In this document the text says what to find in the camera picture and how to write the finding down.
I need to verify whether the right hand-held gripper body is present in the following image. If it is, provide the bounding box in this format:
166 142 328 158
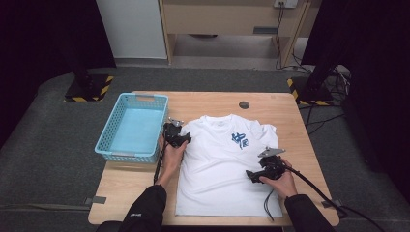
257 146 286 181

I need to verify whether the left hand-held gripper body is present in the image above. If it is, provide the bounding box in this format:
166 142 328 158
163 117 187 149

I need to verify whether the white t-shirt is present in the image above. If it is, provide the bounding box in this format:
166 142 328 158
174 113 284 218

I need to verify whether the person's right hand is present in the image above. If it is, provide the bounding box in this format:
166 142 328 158
259 158 298 200

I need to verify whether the person's left hand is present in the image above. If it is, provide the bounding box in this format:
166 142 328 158
154 134 189 189

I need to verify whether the light blue plastic basket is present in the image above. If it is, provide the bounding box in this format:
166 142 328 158
94 92 169 164

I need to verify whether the grey tape strip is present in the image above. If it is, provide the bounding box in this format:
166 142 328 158
84 195 107 206
321 198 343 209

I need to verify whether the black stand with striped base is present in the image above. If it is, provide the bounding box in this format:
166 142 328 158
64 57 115 102
286 61 337 106

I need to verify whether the white panel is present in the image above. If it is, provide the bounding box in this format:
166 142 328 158
95 0 168 60

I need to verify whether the light wooden desk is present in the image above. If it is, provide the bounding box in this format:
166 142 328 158
159 0 318 68

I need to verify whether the black curtain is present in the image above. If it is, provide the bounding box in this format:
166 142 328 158
301 0 410 202
0 0 117 148

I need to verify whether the white power strip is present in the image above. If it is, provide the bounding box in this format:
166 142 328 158
274 0 299 9

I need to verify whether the thin black cable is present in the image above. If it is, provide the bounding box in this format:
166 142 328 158
263 189 276 222

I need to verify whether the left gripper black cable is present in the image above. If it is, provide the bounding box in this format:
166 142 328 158
153 134 169 186

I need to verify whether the right gripper thick black cable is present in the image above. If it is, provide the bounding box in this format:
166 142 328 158
283 163 388 232

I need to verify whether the bundle of floor cables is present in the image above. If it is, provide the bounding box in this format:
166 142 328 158
298 62 353 136

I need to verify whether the black power strip cable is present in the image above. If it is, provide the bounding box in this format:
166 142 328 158
275 2 304 71

